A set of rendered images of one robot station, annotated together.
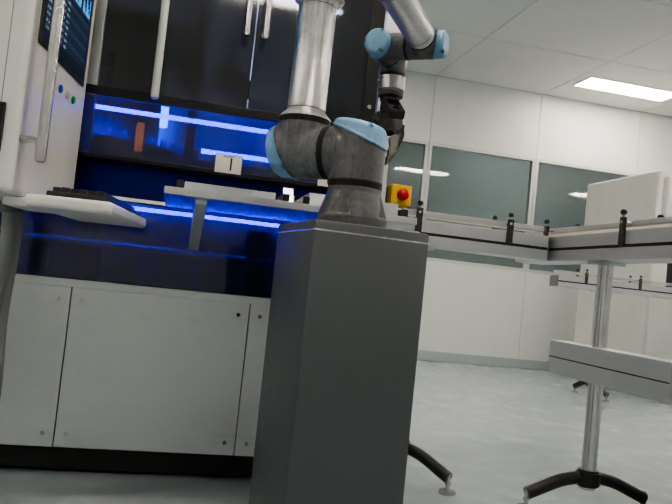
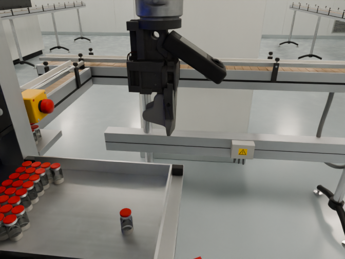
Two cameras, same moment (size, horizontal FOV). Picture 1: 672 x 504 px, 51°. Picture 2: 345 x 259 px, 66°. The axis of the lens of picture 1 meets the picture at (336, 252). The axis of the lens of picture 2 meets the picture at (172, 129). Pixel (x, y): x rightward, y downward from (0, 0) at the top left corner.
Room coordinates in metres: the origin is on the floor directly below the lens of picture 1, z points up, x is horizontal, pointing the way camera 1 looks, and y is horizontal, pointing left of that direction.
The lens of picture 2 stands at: (1.84, 0.32, 1.28)
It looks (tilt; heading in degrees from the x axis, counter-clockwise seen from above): 28 degrees down; 288
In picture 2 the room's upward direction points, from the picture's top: straight up
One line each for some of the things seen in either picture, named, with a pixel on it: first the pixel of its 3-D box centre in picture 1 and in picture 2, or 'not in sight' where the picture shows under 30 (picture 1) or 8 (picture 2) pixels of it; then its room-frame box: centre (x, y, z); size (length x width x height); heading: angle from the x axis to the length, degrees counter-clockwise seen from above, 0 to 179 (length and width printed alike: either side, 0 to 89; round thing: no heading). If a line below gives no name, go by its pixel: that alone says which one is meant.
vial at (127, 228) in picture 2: not in sight; (126, 221); (2.03, 0.02, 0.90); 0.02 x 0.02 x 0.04
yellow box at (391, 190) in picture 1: (398, 196); (29, 105); (2.43, -0.19, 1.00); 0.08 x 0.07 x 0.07; 13
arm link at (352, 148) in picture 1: (355, 151); not in sight; (1.51, -0.02, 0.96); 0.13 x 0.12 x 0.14; 66
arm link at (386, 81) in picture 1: (390, 85); (158, 4); (2.01, -0.11, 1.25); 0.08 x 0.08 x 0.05
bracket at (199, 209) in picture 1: (197, 227); not in sight; (2.09, 0.42, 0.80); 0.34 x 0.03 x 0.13; 13
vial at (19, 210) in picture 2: not in sight; (21, 218); (2.22, 0.07, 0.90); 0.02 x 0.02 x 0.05
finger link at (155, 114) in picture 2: not in sight; (158, 116); (2.01, -0.09, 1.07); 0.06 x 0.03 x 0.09; 13
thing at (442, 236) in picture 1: (457, 229); (42, 93); (2.63, -0.44, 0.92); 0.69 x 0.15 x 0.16; 103
